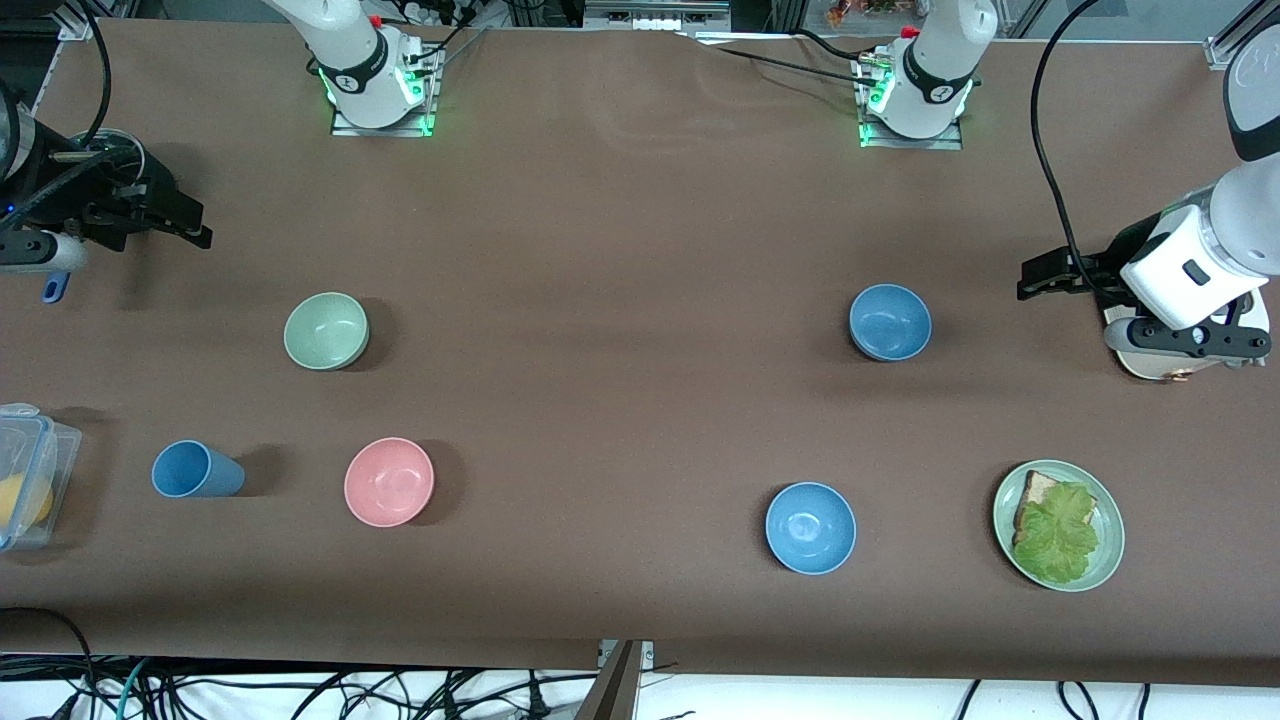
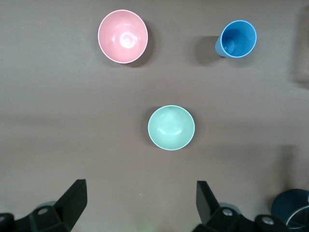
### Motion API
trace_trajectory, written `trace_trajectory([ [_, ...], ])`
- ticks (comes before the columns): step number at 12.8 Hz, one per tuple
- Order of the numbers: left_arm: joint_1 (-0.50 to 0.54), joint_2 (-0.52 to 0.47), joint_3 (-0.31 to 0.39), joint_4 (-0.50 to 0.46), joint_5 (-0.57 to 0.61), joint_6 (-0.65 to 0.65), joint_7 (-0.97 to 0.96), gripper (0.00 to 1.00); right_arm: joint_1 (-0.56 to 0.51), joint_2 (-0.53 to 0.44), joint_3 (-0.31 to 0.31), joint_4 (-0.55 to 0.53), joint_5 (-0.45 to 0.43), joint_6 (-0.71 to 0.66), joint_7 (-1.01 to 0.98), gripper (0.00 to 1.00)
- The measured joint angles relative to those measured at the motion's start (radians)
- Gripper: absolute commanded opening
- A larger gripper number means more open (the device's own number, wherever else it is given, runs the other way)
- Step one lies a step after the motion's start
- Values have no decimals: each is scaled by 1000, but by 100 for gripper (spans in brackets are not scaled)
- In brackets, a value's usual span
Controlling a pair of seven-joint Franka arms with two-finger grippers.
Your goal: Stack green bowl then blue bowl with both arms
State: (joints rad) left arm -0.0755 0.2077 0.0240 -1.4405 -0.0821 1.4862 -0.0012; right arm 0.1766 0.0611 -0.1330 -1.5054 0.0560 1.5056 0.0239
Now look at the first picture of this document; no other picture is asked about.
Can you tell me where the matte blue bowl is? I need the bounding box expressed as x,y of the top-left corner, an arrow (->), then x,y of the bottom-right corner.
849,284 -> 933,362

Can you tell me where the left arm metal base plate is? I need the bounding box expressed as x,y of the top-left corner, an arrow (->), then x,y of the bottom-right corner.
858,95 -> 966,151

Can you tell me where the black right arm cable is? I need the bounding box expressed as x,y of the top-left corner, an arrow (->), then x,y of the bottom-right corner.
55,0 -> 113,161

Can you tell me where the yellow fruit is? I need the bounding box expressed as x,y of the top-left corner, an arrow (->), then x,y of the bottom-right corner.
0,475 -> 53,531

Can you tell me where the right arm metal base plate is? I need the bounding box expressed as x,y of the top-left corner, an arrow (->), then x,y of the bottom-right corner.
330,60 -> 438,138

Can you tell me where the green lettuce leaf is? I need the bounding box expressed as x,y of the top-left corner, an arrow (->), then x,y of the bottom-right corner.
1012,482 -> 1101,586

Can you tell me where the clear plastic food container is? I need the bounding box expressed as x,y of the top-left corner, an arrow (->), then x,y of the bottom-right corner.
0,403 -> 83,551

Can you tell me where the black pot blue handle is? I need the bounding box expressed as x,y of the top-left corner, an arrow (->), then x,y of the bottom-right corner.
42,128 -> 179,304

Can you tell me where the teal floor cable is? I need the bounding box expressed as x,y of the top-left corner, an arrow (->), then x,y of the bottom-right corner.
115,657 -> 153,720

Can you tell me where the bread slice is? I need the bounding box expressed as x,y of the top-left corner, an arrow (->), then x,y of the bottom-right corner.
1013,470 -> 1099,546

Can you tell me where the green plate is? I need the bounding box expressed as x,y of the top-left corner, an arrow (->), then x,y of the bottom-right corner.
993,460 -> 1126,593

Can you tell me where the black looped floor cable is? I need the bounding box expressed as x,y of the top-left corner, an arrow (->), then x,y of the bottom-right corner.
0,606 -> 97,720

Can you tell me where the short black table cable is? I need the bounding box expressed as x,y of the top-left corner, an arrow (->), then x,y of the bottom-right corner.
795,28 -> 889,63

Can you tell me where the cream toaster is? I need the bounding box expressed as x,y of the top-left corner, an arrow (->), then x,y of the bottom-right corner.
1103,290 -> 1271,382

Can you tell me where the pink bowl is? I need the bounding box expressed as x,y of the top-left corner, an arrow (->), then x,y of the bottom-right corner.
344,437 -> 436,528

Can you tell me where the aluminium frame profile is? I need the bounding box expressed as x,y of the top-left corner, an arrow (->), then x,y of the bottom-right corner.
1205,0 -> 1280,71
55,0 -> 103,41

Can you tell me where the long black table cable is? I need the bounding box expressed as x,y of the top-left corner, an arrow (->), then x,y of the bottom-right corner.
680,33 -> 881,86

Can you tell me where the glossy blue bowl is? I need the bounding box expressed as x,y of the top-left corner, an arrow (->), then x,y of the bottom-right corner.
765,482 -> 858,576

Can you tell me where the blue plastic cup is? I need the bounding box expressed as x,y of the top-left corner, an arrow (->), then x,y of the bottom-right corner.
151,440 -> 246,499

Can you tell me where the dark metal beam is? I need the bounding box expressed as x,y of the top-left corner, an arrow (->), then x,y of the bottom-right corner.
575,640 -> 643,720

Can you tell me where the green bowl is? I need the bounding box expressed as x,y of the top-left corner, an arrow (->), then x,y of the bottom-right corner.
284,292 -> 370,371

